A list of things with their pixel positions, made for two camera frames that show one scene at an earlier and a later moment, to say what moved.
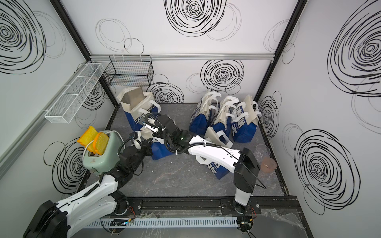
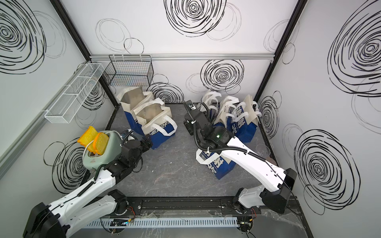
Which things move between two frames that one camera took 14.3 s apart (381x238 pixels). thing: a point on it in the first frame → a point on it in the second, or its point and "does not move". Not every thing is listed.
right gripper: [158, 134] → [188, 127]
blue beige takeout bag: [206, 113] does not move
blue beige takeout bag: [159, 148] → [156, 119]
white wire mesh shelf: [63, 111] does not move
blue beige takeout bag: [136, 104] does not move
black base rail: [221, 207] does not move
